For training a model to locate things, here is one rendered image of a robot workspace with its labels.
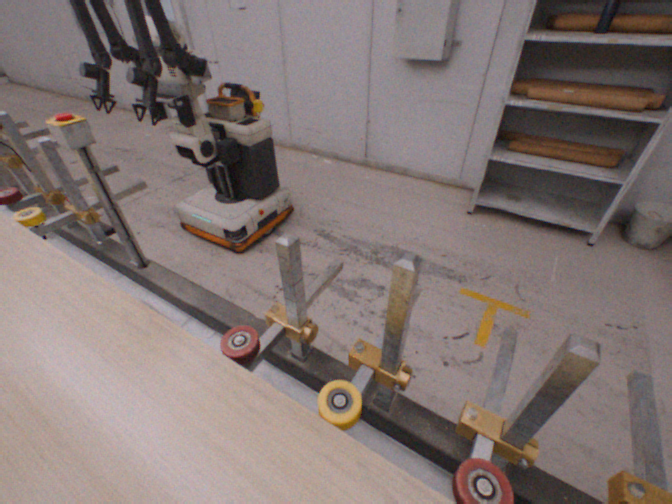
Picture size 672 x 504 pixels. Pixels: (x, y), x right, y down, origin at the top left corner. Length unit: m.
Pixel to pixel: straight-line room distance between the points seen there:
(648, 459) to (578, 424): 1.07
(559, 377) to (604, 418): 1.42
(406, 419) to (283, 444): 0.34
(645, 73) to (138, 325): 3.05
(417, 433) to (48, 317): 0.89
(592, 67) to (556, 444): 2.34
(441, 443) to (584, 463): 1.05
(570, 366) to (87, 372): 0.84
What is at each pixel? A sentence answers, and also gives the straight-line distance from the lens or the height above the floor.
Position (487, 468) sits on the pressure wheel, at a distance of 0.64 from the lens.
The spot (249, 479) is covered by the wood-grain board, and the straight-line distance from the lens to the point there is 0.61.
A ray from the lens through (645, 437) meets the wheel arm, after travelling 0.88.
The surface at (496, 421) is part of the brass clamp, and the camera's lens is 0.77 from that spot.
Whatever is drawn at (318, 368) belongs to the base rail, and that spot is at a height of 0.70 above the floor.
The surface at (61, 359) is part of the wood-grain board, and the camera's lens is 0.89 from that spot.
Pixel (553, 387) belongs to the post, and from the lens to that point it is 0.60.
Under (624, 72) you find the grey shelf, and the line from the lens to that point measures 3.05.
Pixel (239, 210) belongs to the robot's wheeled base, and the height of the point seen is 0.28.
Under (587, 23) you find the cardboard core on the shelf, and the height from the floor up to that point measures 1.30.
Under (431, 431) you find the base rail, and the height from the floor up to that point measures 0.70.
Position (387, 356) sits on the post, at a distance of 0.69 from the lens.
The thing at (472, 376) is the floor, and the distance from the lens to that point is 1.83.
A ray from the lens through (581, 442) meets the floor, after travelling 1.87.
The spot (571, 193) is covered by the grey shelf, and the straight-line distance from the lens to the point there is 3.30.
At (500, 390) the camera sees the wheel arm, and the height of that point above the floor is 0.82.
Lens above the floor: 1.48
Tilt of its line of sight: 40 degrees down
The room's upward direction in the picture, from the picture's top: 1 degrees counter-clockwise
